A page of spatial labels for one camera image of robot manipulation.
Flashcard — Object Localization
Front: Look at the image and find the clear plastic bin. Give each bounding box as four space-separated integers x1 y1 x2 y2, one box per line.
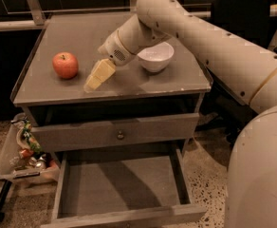
0 113 60 186

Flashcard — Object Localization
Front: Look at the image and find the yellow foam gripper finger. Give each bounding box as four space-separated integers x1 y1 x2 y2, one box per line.
83 59 116 92

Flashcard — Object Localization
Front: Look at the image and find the round metal drawer knob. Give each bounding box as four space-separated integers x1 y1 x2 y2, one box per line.
117 131 124 140

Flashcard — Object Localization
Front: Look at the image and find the closed grey top drawer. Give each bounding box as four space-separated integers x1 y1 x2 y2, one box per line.
32 113 199 152

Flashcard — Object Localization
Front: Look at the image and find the open grey middle drawer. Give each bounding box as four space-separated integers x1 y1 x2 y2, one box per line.
41 145 206 228

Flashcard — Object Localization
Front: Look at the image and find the green snack packet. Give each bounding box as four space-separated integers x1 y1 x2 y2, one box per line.
21 122 43 154

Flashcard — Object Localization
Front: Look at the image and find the red apple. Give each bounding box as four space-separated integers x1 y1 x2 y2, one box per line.
52 52 79 80

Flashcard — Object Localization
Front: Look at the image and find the grey drawer cabinet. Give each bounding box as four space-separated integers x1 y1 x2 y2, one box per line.
9 9 214 228

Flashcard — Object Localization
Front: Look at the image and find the white ceramic bowl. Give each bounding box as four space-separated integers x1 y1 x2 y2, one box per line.
138 42 175 73

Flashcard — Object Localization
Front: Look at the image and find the silver can in bin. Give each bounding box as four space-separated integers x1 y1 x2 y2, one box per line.
35 160 46 170

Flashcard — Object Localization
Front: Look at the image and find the metal wall rail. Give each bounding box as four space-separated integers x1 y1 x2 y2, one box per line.
0 0 277 33

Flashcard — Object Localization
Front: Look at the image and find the black stand leg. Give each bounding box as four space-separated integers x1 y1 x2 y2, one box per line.
0 180 11 222

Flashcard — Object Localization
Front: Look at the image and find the black office chair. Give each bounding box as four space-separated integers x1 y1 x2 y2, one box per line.
197 0 270 146

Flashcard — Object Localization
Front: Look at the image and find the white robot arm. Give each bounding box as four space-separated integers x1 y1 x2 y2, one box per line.
84 0 277 228

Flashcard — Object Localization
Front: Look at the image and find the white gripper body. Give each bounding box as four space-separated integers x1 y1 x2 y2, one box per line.
98 30 135 67

